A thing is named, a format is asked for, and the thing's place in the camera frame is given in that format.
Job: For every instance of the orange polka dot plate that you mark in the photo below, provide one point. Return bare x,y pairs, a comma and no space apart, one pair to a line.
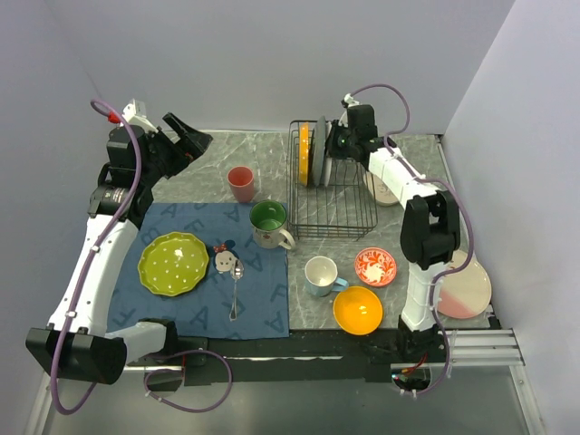
303,153

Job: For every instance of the light blue mug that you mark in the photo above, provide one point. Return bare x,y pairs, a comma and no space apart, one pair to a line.
321,274

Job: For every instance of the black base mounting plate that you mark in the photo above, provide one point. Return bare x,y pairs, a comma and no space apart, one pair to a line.
316,355

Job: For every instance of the pink plastic cup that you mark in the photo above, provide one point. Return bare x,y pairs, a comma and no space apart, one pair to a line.
241,182

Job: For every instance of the blue floral plate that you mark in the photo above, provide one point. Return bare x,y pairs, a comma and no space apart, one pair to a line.
318,151

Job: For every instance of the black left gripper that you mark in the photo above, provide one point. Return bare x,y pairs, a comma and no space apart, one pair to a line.
194,142

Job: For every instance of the orange bowl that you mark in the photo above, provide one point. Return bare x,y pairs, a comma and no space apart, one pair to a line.
358,310

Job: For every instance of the pink white round plate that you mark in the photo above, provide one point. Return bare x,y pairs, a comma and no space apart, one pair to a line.
465,294

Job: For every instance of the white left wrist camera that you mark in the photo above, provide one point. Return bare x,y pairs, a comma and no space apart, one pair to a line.
135,113

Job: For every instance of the green-inside floral mug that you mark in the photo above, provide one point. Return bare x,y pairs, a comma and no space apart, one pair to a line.
268,219

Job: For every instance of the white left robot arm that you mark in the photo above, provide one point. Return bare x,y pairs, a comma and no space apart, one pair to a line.
75,344

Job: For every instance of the black wire dish rack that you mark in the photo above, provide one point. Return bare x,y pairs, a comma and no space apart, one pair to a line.
343,207

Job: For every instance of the cream square cartoon dish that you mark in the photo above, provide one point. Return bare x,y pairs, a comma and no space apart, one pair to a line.
379,191

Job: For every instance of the aluminium rail frame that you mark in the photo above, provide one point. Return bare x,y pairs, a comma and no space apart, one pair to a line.
482,348

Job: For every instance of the silver spoon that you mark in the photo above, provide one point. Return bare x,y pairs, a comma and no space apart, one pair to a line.
236,272

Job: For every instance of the teal rim white plate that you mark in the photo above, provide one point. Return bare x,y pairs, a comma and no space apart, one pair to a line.
327,169

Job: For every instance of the green polka dot plate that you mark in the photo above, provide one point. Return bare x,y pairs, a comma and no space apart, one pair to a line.
173,264

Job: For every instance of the blue letter-print cloth mat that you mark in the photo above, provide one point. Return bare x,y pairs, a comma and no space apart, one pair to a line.
262,301

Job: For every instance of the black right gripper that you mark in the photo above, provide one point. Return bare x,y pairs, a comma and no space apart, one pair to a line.
332,149

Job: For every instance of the red white patterned dish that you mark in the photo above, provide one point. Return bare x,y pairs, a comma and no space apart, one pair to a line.
375,266

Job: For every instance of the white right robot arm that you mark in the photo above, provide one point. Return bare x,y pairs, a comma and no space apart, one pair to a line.
430,226

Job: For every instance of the cartoon mouse spoon rest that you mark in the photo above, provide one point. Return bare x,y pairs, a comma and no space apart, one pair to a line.
224,256

